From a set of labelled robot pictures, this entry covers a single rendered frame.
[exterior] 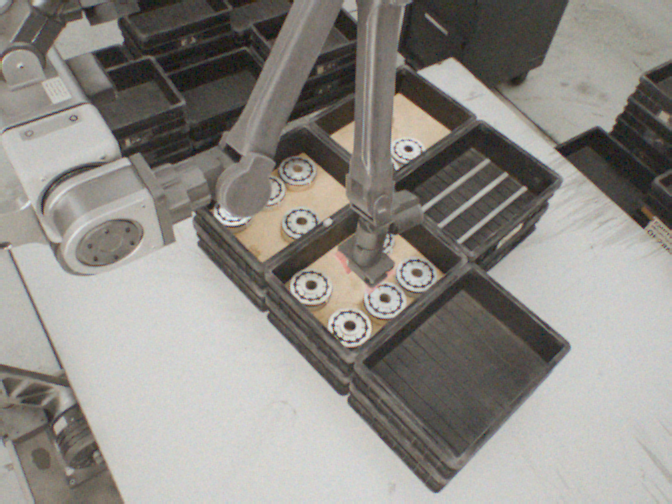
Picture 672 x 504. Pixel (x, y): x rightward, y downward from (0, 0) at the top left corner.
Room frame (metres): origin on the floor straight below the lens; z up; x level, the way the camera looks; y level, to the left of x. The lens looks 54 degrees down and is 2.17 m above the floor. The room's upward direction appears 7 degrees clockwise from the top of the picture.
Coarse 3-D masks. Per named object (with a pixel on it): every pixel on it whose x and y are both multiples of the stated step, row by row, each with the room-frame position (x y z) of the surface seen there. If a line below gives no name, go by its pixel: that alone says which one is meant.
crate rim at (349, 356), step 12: (348, 216) 0.97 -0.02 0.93; (324, 228) 0.92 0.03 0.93; (432, 228) 0.97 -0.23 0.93; (312, 240) 0.88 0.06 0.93; (444, 240) 0.94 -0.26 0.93; (288, 252) 0.84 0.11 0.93; (456, 252) 0.90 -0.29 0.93; (276, 264) 0.80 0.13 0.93; (456, 264) 0.87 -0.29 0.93; (444, 276) 0.83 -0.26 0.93; (276, 288) 0.75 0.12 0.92; (432, 288) 0.79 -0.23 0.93; (288, 300) 0.72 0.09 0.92; (420, 300) 0.76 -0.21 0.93; (300, 312) 0.69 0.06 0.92; (408, 312) 0.72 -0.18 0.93; (312, 324) 0.67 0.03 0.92; (384, 324) 0.68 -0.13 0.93; (324, 336) 0.64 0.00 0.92; (372, 336) 0.65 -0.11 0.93; (336, 348) 0.62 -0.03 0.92; (360, 348) 0.62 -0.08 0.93; (348, 360) 0.59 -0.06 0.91
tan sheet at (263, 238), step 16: (320, 176) 1.18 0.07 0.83; (288, 192) 1.10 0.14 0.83; (304, 192) 1.11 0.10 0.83; (320, 192) 1.12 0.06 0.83; (336, 192) 1.13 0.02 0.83; (288, 208) 1.05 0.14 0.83; (320, 208) 1.06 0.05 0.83; (336, 208) 1.07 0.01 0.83; (256, 224) 0.98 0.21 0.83; (272, 224) 0.99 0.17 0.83; (240, 240) 0.93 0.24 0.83; (256, 240) 0.93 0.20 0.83; (272, 240) 0.94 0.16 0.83; (256, 256) 0.88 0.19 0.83
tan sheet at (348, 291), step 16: (400, 240) 0.99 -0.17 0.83; (400, 256) 0.94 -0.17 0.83; (416, 256) 0.95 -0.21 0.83; (336, 272) 0.87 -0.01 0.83; (352, 272) 0.87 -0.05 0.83; (288, 288) 0.80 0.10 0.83; (336, 288) 0.82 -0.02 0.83; (352, 288) 0.83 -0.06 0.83; (336, 304) 0.78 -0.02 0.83; (352, 304) 0.78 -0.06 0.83; (320, 320) 0.73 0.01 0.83
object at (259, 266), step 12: (288, 132) 1.23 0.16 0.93; (312, 132) 1.24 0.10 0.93; (324, 144) 1.21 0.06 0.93; (348, 204) 1.01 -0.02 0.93; (204, 216) 0.93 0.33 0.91; (336, 216) 0.97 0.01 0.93; (216, 228) 0.89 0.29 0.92; (312, 228) 0.92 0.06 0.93; (228, 240) 0.86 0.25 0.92; (300, 240) 0.88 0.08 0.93; (240, 252) 0.83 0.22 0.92; (252, 264) 0.80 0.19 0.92; (264, 264) 0.80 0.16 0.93
